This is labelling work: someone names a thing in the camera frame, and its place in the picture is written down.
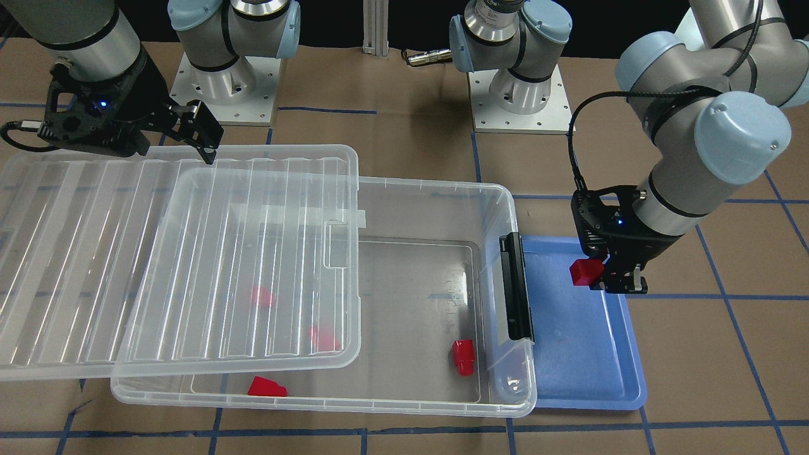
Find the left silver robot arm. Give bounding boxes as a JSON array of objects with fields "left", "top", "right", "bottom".
[{"left": 449, "top": 1, "right": 807, "bottom": 294}]

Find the red block under lid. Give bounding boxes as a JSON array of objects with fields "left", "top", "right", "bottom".
[{"left": 250, "top": 285, "right": 276, "bottom": 311}]

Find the blue plastic tray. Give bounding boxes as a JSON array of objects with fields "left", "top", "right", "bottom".
[{"left": 522, "top": 235, "right": 647, "bottom": 411}]

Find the black box latch handle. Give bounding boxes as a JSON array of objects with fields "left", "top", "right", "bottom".
[{"left": 499, "top": 231, "right": 534, "bottom": 342}]

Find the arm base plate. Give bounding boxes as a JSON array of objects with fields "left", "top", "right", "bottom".
[
  {"left": 468, "top": 66, "right": 572, "bottom": 135},
  {"left": 170, "top": 54, "right": 284, "bottom": 127}
]

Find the clear plastic storage box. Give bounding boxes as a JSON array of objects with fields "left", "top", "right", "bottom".
[{"left": 111, "top": 178, "right": 537, "bottom": 417}]

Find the red wedge block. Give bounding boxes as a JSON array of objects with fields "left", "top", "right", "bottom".
[{"left": 246, "top": 375, "right": 289, "bottom": 397}]

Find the clear plastic box lid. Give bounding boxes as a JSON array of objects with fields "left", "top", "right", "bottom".
[{"left": 1, "top": 144, "right": 362, "bottom": 381}]

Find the red cylinder block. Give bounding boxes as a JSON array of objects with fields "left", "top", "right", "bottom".
[{"left": 451, "top": 339, "right": 477, "bottom": 377}]

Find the aluminium frame post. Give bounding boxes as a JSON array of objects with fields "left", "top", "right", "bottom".
[{"left": 362, "top": 0, "right": 389, "bottom": 59}]

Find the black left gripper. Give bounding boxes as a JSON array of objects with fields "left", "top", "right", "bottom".
[{"left": 571, "top": 185, "right": 686, "bottom": 294}]

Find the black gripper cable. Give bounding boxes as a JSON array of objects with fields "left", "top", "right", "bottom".
[{"left": 566, "top": 0, "right": 765, "bottom": 194}]

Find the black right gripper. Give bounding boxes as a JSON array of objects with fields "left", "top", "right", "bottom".
[{"left": 37, "top": 50, "right": 224, "bottom": 165}]

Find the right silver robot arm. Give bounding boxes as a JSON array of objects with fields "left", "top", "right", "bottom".
[{"left": 2, "top": 1, "right": 651, "bottom": 294}]

